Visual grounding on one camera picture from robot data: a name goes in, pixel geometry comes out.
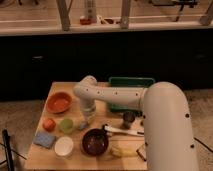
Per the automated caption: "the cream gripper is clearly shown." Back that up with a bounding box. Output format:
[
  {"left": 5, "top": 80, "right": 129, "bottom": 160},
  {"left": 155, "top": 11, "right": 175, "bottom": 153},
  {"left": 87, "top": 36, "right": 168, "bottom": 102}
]
[{"left": 80, "top": 100, "right": 96, "bottom": 124}]

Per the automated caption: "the grey-blue towel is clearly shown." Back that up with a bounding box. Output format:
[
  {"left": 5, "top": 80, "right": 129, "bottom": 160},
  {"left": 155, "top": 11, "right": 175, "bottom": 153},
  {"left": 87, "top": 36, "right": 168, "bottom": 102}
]
[{"left": 78, "top": 121, "right": 89, "bottom": 131}]

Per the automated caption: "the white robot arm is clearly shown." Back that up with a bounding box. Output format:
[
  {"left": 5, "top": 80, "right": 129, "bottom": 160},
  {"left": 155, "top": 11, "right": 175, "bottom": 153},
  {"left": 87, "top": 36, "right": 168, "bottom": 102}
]
[{"left": 73, "top": 76, "right": 199, "bottom": 171}]

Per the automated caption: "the orange bowl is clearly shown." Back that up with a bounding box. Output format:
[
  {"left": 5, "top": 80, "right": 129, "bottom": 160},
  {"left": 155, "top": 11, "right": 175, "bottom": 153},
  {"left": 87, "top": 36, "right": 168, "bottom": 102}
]
[{"left": 46, "top": 92, "right": 72, "bottom": 114}]

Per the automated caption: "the green cup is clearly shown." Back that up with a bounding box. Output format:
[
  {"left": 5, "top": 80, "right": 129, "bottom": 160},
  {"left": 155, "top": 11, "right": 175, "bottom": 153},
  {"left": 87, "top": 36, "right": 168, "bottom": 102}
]
[{"left": 59, "top": 118, "right": 73, "bottom": 134}]

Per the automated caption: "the dark brown bowl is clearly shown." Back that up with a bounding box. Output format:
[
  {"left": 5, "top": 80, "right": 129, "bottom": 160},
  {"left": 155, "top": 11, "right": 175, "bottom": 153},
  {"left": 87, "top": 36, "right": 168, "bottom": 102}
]
[{"left": 82, "top": 129, "right": 109, "bottom": 156}]

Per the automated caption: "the green plastic tray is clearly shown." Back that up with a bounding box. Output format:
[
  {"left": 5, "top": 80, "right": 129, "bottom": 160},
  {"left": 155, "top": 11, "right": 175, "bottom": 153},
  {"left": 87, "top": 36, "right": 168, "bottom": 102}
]
[{"left": 108, "top": 77, "right": 155, "bottom": 113}]

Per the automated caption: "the orange fruit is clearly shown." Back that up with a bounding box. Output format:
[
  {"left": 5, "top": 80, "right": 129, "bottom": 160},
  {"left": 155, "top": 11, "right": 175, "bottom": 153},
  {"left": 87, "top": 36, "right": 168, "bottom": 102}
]
[{"left": 42, "top": 118, "right": 56, "bottom": 132}]

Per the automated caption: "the dark metal cup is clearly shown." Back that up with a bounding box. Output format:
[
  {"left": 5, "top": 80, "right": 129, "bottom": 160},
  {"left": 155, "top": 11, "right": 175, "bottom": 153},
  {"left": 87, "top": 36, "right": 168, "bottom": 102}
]
[{"left": 123, "top": 111, "right": 135, "bottom": 129}]

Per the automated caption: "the white cup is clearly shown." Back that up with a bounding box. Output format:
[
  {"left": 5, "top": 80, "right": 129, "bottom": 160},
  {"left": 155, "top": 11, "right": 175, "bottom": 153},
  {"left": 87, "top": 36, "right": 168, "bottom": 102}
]
[{"left": 54, "top": 136, "right": 74, "bottom": 157}]

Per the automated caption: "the yellow banana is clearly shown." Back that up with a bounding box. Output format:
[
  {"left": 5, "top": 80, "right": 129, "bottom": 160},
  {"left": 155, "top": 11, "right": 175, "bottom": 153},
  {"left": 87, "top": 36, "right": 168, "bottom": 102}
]
[{"left": 110, "top": 146, "right": 137, "bottom": 157}]

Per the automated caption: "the blue sponge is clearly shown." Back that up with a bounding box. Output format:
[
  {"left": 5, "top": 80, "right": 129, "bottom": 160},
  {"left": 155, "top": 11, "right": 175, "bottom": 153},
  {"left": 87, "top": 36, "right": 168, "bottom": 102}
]
[{"left": 33, "top": 132, "right": 56, "bottom": 149}]

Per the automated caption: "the wooden block brush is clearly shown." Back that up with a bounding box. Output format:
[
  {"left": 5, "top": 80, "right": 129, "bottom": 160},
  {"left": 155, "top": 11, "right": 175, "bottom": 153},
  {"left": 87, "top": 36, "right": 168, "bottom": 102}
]
[{"left": 136, "top": 146, "right": 146, "bottom": 161}]

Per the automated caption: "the red bowl on shelf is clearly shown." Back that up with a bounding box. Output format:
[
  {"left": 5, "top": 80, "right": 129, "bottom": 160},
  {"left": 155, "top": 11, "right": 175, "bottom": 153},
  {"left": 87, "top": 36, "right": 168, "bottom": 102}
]
[{"left": 79, "top": 18, "right": 92, "bottom": 25}]

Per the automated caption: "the black stand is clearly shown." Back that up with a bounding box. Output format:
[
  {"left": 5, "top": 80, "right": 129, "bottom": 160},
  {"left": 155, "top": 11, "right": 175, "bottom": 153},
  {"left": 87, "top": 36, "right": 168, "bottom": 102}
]
[{"left": 2, "top": 129, "right": 15, "bottom": 171}]

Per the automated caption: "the white handled brush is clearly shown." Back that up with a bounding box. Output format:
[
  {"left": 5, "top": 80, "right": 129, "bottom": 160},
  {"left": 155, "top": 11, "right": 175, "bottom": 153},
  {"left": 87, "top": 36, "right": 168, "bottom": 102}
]
[{"left": 102, "top": 124, "right": 144, "bottom": 137}]

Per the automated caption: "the black floor cable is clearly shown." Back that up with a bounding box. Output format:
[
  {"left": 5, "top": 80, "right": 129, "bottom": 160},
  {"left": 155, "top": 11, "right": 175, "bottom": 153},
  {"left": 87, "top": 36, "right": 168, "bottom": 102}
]
[{"left": 194, "top": 137, "right": 213, "bottom": 155}]

